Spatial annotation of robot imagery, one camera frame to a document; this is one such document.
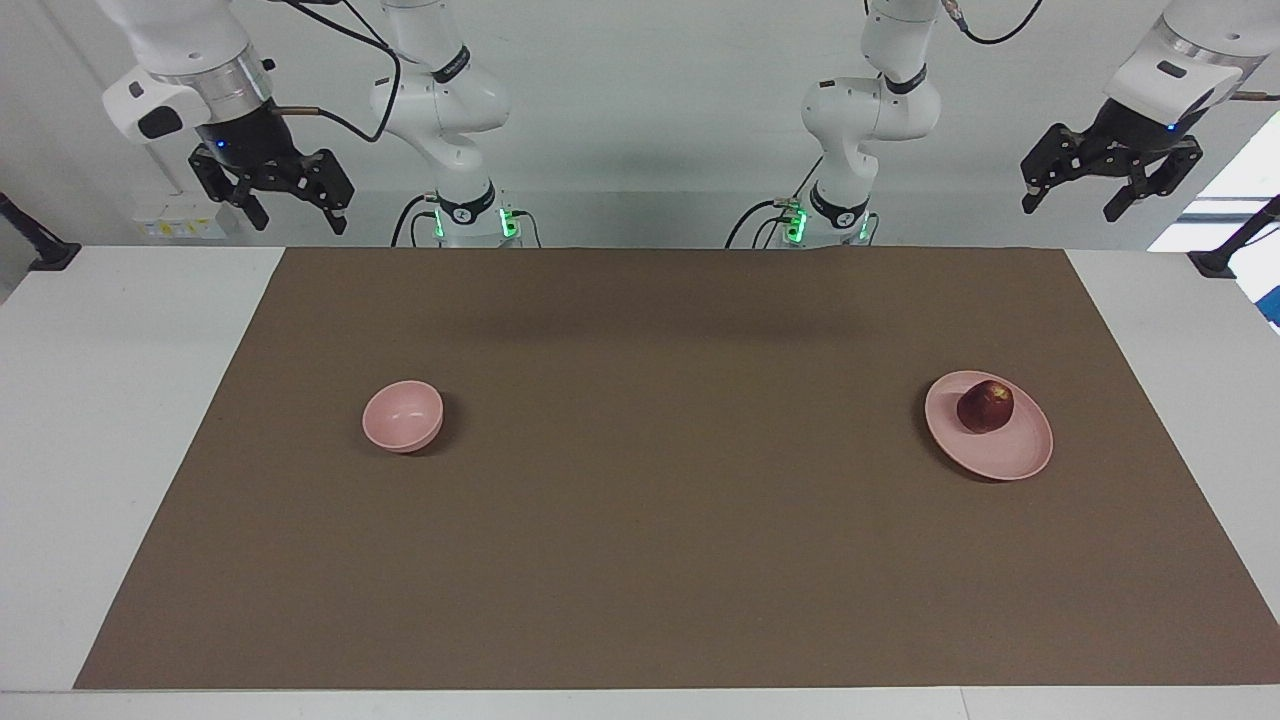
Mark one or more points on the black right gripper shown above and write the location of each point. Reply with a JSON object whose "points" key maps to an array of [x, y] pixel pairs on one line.
{"points": [[245, 140]]}

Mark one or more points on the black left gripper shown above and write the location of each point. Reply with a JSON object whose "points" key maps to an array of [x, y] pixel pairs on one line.
{"points": [[1135, 135]]}

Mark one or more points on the dark red apple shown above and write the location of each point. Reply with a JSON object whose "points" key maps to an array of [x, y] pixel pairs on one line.
{"points": [[985, 408]]}

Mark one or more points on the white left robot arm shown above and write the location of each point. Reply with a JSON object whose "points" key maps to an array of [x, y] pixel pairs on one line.
{"points": [[870, 110]]}

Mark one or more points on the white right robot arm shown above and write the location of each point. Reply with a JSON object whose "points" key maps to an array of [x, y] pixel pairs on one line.
{"points": [[440, 100]]}

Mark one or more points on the pink bowl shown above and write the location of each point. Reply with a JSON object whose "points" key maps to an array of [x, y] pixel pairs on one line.
{"points": [[402, 415]]}

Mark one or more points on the pink plate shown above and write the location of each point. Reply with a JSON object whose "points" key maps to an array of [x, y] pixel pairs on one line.
{"points": [[1000, 450]]}

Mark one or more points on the bright window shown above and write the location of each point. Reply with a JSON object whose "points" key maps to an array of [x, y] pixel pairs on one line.
{"points": [[1240, 180]]}

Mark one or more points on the blue object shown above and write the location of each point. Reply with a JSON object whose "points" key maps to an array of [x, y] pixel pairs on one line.
{"points": [[1273, 308]]}

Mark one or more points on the brown table mat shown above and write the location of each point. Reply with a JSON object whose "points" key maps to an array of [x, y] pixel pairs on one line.
{"points": [[640, 550]]}

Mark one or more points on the white wall socket box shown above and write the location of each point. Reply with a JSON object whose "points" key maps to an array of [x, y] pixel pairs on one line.
{"points": [[180, 215]]}

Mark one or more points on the black clamp mount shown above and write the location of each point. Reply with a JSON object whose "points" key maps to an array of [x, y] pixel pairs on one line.
{"points": [[45, 252], [1225, 255]]}

